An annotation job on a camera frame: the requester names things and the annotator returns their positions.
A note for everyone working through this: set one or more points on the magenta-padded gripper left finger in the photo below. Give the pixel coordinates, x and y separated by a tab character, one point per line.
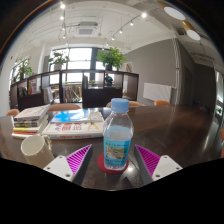
60	166

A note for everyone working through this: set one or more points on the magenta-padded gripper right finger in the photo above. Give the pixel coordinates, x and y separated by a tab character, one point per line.
166	166

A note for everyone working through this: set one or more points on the clear blue-capped water bottle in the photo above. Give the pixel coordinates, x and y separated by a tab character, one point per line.
117	140

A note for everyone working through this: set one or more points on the cream ceramic mug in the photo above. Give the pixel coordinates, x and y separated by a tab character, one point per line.
35	151

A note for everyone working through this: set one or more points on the thick white red-print book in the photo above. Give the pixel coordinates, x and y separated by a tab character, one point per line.
73	130

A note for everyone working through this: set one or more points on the white red-edged book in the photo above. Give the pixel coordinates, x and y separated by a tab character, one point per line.
25	134

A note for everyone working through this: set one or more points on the yellow-spined book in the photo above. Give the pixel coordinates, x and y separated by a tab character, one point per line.
28	129

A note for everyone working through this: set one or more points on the blue-covered book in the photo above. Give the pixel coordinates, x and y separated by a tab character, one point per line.
70	116

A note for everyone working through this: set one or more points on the dark grey book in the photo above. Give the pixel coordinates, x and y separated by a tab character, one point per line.
30	123

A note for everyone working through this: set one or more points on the orange-brown chairs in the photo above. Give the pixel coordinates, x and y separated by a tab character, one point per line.
65	107

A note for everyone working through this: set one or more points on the white-covered book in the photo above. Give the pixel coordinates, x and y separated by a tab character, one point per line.
31	112

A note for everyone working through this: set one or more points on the white board panel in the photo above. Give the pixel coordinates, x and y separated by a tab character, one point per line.
157	92

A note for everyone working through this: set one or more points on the low dark shelf unit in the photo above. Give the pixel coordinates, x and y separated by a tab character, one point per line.
98	96

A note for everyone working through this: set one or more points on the person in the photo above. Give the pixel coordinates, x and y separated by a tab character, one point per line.
108	80

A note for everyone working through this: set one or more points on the bushy potted plant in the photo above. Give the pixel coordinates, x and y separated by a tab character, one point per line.
24	70

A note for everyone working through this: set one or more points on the small white-potted plant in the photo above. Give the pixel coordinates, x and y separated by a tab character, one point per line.
59	60

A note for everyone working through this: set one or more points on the large dark-potted plant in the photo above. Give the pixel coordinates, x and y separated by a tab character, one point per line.
111	57

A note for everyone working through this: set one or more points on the ceiling air conditioner cassette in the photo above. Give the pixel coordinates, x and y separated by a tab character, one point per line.
87	30

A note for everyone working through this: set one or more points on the track spotlights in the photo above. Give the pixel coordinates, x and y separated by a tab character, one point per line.
144	15

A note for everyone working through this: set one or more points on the round white ceiling lamps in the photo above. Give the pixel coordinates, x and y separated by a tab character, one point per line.
174	13

